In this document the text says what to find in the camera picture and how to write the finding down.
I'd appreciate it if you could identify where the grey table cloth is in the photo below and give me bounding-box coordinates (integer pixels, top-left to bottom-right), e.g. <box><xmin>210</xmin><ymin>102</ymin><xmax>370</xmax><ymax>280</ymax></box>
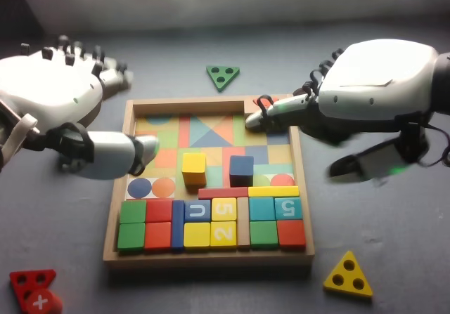
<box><xmin>0</xmin><ymin>22</ymin><xmax>450</xmax><ymax>314</ymax></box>

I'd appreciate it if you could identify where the wooden puzzle tray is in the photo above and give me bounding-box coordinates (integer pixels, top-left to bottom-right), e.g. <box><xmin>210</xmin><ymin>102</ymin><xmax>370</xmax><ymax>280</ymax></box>
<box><xmin>103</xmin><ymin>93</ymin><xmax>316</xmax><ymax>270</ymax></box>

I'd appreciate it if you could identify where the red triangle block with holes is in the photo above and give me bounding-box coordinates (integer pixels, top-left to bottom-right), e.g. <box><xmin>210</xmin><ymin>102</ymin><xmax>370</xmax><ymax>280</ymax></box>
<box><xmin>9</xmin><ymin>268</ymin><xmax>57</xmax><ymax>313</ymax></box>

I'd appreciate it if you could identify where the yellow cube block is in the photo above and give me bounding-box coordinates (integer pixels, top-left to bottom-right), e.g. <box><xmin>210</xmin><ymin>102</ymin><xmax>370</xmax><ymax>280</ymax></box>
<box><xmin>181</xmin><ymin>152</ymin><xmax>207</xmax><ymax>188</ymax></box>

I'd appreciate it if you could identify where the green triangle block with holes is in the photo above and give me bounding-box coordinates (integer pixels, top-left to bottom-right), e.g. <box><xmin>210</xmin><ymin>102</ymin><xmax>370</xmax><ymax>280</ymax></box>
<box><xmin>205</xmin><ymin>65</ymin><xmax>241</xmax><ymax>93</ymax></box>

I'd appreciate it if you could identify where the wooden block red semicircle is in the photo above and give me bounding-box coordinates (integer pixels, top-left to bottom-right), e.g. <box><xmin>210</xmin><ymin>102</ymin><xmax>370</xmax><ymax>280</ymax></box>
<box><xmin>243</xmin><ymin>95</ymin><xmax>295</xmax><ymax>129</ymax></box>

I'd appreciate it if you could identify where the dark blue cube block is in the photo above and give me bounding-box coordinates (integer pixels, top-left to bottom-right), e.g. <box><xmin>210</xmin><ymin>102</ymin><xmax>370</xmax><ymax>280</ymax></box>
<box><xmin>229</xmin><ymin>155</ymin><xmax>255</xmax><ymax>188</ymax></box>

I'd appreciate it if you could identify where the red cylinder with plus sign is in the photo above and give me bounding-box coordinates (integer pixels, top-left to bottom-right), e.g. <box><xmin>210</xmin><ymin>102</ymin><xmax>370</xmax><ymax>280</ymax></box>
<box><xmin>27</xmin><ymin>285</ymin><xmax>64</xmax><ymax>314</ymax></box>

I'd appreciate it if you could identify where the white backdrop sheet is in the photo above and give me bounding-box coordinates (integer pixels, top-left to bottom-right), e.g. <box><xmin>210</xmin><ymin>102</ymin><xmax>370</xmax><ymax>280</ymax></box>
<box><xmin>0</xmin><ymin>0</ymin><xmax>450</xmax><ymax>36</ymax></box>

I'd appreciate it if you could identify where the yellow triangle block with holes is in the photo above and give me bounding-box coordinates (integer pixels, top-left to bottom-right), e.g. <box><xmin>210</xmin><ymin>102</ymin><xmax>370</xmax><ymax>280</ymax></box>
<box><xmin>322</xmin><ymin>250</ymin><xmax>373</xmax><ymax>303</ymax></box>

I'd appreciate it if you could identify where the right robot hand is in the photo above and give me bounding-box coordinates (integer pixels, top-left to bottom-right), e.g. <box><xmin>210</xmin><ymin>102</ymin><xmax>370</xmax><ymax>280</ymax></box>
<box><xmin>245</xmin><ymin>39</ymin><xmax>441</xmax><ymax>185</ymax></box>

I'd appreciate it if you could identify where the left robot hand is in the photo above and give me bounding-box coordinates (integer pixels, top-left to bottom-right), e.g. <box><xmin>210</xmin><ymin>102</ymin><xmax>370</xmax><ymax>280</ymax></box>
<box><xmin>0</xmin><ymin>34</ymin><xmax>161</xmax><ymax>182</ymax></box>

